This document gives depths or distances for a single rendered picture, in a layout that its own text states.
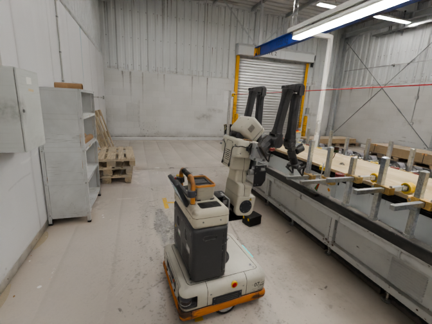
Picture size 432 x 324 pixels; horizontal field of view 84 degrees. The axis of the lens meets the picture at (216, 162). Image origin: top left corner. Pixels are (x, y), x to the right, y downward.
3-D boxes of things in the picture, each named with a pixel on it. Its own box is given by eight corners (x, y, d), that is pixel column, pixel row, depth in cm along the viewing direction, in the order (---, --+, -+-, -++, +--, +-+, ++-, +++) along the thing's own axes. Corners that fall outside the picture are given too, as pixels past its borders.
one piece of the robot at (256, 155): (252, 160, 159) (256, 143, 157) (249, 158, 163) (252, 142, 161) (265, 161, 163) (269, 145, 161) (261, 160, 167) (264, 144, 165)
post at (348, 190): (344, 214, 200) (354, 157, 188) (340, 212, 203) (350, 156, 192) (347, 213, 201) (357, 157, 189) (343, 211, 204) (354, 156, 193)
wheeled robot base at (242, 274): (180, 326, 159) (180, 294, 153) (162, 267, 215) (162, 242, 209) (266, 299, 185) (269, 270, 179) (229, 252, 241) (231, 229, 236)
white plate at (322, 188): (329, 198, 213) (331, 188, 211) (309, 188, 237) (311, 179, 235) (330, 198, 213) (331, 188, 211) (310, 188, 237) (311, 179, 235)
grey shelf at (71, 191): (48, 225, 280) (30, 85, 243) (68, 197, 363) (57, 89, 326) (91, 222, 293) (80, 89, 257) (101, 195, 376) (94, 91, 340)
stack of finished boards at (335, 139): (355, 143, 1001) (356, 139, 997) (308, 143, 920) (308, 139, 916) (341, 139, 1071) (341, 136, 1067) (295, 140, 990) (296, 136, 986)
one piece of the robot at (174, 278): (177, 297, 163) (177, 287, 161) (164, 260, 200) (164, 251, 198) (180, 296, 164) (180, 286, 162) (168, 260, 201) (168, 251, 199)
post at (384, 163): (372, 222, 175) (386, 157, 164) (368, 220, 178) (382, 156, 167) (376, 221, 176) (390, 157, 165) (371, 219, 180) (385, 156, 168)
